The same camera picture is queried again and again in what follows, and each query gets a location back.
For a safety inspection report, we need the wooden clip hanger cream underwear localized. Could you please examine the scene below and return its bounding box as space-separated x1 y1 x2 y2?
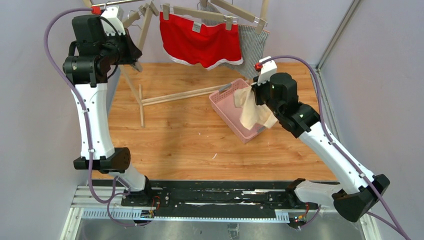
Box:
131 0 159 56

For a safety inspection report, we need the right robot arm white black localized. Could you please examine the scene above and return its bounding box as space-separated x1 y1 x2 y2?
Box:
251 72 390 223

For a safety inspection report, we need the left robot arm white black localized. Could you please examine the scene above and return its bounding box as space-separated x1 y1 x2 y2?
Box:
62 14 153 200

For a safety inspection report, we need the grey striped underwear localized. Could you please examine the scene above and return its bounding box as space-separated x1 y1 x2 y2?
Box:
197 0 270 80

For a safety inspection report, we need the wooden clip hanger striped underwear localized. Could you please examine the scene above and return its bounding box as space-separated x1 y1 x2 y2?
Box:
210 0 269 35

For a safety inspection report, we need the wooden clip hanger red underwear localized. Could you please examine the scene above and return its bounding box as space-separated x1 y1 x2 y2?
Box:
160 3 239 31

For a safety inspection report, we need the pink plastic basket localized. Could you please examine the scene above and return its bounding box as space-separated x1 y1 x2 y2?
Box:
209 78 268 144

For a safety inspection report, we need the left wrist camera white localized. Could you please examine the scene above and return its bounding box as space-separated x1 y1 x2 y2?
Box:
100 5 127 37

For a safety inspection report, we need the wooden clothes rack frame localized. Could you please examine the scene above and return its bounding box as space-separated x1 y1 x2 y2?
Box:
82 0 270 128

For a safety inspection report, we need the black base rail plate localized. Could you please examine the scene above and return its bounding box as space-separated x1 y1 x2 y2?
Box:
89 179 335 223

